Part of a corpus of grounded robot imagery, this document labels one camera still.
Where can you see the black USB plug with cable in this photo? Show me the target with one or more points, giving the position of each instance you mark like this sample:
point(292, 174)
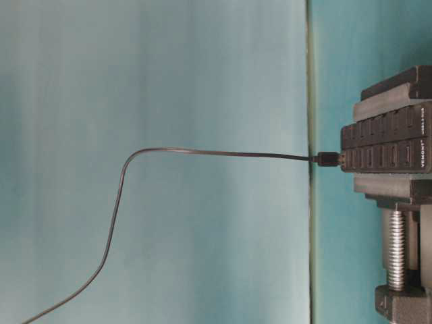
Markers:
point(322, 159)

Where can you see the black multi-port USB hub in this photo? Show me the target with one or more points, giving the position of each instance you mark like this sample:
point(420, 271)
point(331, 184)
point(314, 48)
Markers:
point(394, 142)

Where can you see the dark grey bench vise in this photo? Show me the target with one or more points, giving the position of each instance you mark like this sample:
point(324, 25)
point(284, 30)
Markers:
point(405, 203)

